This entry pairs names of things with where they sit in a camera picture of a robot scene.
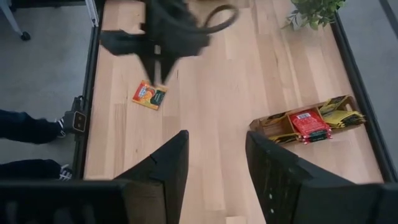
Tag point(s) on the brown wooden tea organizer box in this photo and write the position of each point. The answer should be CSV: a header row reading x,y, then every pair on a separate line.
x,y
280,126

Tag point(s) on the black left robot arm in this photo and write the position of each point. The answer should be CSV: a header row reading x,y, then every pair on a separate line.
x,y
168,9

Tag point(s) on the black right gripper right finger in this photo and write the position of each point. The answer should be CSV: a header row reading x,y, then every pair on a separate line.
x,y
280,186

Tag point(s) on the person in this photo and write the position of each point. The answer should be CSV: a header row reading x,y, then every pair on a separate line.
x,y
25,127

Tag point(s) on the blue white office chair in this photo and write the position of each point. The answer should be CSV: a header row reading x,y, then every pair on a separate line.
x,y
12,21

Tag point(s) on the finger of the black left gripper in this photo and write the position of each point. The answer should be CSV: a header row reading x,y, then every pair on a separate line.
x,y
150,70
168,70

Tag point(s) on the green plant in white pot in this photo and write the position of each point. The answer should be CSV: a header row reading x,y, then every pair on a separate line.
x,y
314,11

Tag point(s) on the silver mounting bracket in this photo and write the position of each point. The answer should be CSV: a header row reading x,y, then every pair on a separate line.
x,y
92,12

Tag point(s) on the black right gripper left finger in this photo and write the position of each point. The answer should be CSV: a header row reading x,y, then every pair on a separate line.
x,y
161,186

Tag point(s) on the small black table-level camera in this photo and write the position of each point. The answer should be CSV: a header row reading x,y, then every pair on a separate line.
x,y
76,119

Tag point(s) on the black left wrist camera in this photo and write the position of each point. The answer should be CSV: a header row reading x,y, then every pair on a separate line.
x,y
121,43

